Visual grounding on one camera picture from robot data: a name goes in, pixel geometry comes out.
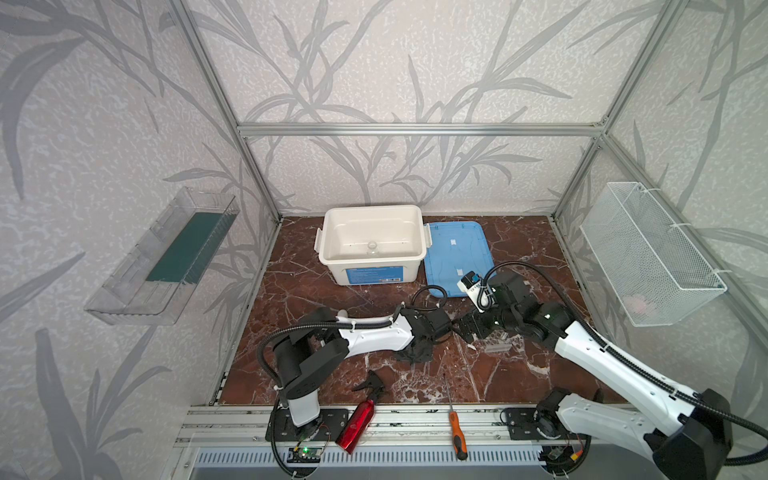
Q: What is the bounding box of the white wire mesh basket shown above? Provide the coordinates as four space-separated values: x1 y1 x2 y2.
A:
580 182 728 327

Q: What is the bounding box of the orange handled screwdriver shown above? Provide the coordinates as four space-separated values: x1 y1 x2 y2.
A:
446 387 468 461

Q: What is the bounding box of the blue plastic bin lid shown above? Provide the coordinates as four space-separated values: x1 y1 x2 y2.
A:
424 221 494 298

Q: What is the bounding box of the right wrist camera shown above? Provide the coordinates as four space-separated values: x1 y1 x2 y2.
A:
457 271 484 312

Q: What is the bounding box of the green circuit board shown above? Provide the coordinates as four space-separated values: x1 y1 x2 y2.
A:
286 446 324 465

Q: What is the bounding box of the clear acrylic wall shelf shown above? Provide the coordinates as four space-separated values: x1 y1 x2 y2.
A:
84 187 240 326

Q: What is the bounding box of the white plastic storage bin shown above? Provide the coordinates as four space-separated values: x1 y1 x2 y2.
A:
314 205 432 286

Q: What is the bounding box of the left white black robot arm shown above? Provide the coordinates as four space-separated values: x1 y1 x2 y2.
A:
257 305 452 427

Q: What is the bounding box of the clear test tube rack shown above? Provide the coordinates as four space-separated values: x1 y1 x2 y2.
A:
484 339 514 354

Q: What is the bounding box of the red spray bottle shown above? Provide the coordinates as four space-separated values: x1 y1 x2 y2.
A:
335 370 386 455

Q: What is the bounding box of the pink object in basket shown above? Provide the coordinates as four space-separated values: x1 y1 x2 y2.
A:
622 294 656 317

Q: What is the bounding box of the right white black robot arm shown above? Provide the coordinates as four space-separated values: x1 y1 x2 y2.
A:
457 271 767 479

